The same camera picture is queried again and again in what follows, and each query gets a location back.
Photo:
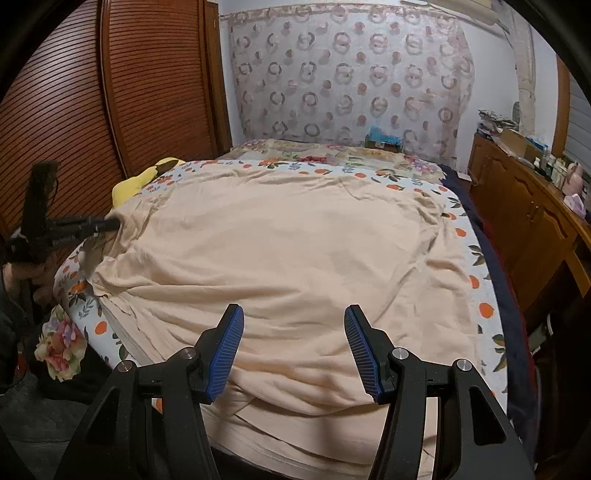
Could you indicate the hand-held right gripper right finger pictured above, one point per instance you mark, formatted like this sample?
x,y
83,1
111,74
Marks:
x,y
364,355

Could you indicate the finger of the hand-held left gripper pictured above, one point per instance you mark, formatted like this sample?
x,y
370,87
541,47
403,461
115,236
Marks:
x,y
92,227

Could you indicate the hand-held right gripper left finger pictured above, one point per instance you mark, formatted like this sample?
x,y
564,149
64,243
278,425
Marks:
x,y
226,355

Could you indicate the peach t-shirt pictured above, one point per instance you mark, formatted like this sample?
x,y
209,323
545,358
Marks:
x,y
286,258

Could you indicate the stack of folded clothes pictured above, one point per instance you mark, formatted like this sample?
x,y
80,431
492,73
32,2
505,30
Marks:
x,y
494,121

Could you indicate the person's left hand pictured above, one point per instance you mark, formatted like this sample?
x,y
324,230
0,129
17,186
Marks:
x,y
46,284

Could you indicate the yellow plush toy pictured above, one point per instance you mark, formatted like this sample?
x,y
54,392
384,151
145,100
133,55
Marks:
x,y
129,187

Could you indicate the orange fruit print cloth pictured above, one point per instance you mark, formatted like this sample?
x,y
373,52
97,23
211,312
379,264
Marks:
x,y
480,295

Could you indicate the brown louvered wardrobe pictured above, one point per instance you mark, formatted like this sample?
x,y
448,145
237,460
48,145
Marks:
x,y
152,92

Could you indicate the navy blanket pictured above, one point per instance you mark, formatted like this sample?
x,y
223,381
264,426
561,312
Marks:
x,y
508,314

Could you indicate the floral bedspread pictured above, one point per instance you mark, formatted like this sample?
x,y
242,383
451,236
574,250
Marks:
x,y
323,152

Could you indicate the wooden cabinet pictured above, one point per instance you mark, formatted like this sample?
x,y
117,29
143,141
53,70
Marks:
x,y
517,207

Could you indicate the box with teal plastic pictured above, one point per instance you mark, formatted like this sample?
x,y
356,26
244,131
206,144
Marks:
x,y
383,138

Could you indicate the pink tissue pack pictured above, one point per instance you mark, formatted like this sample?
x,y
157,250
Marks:
x,y
575,204

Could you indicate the group of small bottles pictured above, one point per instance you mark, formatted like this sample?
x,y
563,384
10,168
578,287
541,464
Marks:
x,y
549,168

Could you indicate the cardboard box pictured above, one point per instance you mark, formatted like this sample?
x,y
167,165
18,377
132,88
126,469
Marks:
x,y
517,141

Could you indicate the pink figurine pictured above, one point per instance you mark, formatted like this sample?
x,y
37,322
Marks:
x,y
575,177

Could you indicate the circle pattern sheer curtain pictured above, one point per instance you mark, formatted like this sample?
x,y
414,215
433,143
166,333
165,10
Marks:
x,y
351,69

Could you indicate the window blind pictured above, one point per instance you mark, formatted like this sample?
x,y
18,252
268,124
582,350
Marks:
x,y
581,124

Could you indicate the beige window curtain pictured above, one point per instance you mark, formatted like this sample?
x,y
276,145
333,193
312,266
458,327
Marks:
x,y
524,69

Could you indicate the wooden window frame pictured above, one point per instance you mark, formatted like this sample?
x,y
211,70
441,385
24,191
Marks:
x,y
561,106

